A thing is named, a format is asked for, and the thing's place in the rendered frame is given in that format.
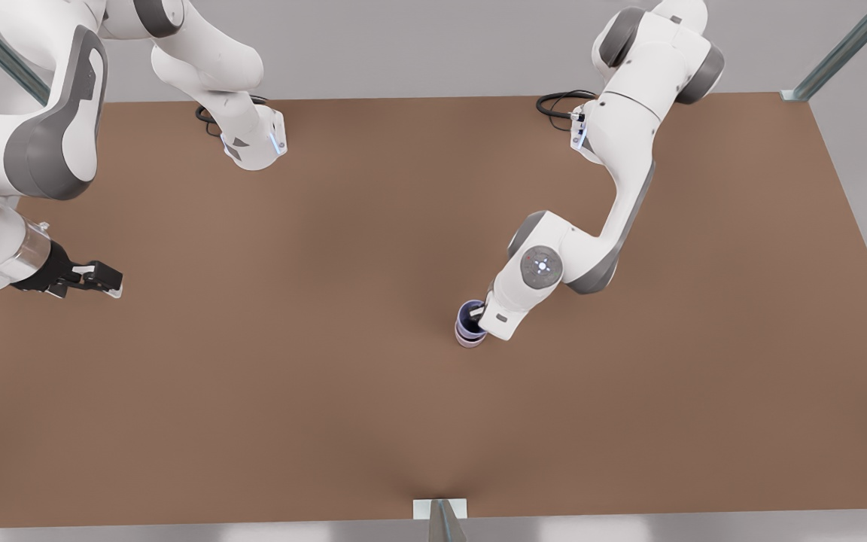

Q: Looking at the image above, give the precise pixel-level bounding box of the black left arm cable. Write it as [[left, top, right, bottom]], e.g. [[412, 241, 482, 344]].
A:
[[537, 90, 598, 132]]

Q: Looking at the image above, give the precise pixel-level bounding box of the purple cup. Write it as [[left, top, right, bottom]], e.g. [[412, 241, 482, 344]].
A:
[[457, 300, 488, 340]]

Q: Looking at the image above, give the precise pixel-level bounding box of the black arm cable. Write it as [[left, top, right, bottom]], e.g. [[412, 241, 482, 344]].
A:
[[537, 90, 598, 132], [195, 95, 269, 138]]

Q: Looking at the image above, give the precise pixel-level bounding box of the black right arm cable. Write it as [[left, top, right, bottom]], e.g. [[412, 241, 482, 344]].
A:
[[195, 95, 269, 138]]

